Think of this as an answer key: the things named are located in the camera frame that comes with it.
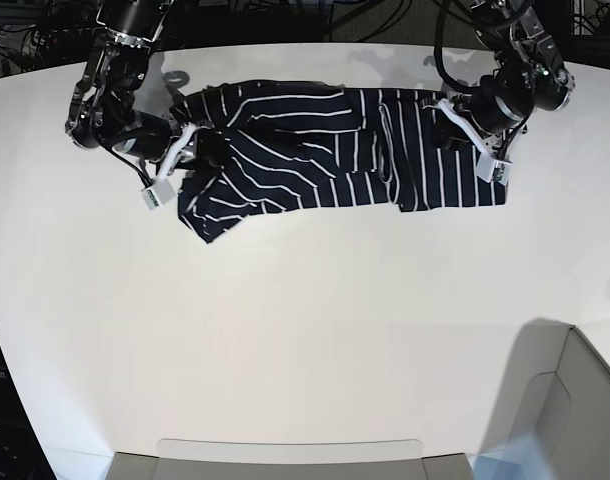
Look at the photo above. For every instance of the grey tray at bottom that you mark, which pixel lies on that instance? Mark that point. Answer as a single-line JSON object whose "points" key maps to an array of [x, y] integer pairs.
{"points": [[382, 459]]}

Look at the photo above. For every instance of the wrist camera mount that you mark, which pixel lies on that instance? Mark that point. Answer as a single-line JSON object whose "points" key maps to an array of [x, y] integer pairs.
{"points": [[184, 149], [489, 167]]}

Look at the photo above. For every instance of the grey bin at right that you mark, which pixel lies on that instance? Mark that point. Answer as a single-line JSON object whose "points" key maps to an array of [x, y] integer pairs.
{"points": [[551, 419]]}

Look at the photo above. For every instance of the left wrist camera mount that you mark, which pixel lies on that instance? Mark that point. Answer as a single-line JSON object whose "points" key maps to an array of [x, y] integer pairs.
{"points": [[489, 167]]}

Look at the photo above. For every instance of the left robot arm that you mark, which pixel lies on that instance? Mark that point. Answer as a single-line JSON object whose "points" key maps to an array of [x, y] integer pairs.
{"points": [[530, 73]]}

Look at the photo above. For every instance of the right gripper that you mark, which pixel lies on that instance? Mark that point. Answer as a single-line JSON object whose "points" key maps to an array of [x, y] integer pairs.
{"points": [[148, 138]]}

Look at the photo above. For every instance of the black equipment rack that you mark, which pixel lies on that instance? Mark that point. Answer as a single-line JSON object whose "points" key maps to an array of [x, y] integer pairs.
{"points": [[21, 456]]}

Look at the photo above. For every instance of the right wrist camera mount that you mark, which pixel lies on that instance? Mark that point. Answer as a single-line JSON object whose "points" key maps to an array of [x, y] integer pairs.
{"points": [[184, 149]]}

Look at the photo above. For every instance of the navy white striped T-shirt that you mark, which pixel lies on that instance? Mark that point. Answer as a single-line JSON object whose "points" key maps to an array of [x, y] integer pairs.
{"points": [[303, 145]]}

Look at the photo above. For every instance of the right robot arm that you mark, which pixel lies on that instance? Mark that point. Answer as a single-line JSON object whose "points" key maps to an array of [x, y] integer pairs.
{"points": [[116, 107]]}

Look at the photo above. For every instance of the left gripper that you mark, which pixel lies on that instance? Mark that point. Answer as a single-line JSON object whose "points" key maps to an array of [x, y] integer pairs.
{"points": [[496, 108]]}

